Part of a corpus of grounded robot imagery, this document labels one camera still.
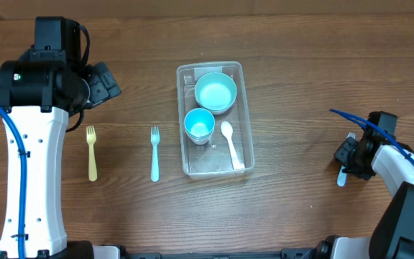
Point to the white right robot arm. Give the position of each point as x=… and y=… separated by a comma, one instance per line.
x=393, y=236

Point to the light blue plastic fork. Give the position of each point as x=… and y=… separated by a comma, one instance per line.
x=155, y=140
x=342, y=176

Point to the pink plastic spoon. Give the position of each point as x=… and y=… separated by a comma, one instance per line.
x=227, y=132

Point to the teal plastic bowl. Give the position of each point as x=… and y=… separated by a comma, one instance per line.
x=215, y=84

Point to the blue plastic bowl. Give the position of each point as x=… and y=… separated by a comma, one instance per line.
x=216, y=102

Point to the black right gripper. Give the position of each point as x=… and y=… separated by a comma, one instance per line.
x=341, y=155

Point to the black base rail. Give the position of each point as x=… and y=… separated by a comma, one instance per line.
x=221, y=253

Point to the blue plastic cup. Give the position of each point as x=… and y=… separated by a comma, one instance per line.
x=199, y=123

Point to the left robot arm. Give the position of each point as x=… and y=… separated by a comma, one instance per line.
x=33, y=225

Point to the yellow plastic fork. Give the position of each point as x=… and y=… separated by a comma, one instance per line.
x=91, y=140

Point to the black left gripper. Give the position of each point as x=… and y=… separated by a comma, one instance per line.
x=87, y=97

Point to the pink plastic cup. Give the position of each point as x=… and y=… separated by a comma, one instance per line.
x=200, y=142

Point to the green plastic cup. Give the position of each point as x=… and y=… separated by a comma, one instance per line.
x=199, y=139

